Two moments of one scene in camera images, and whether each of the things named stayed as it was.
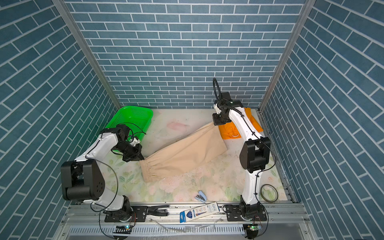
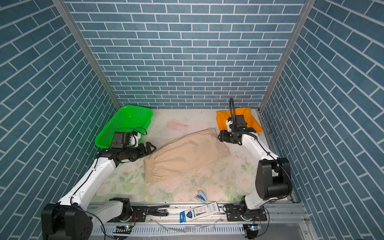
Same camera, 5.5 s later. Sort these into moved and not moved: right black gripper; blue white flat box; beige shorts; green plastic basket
Moved: right black gripper
Not moved: blue white flat box; green plastic basket; beige shorts
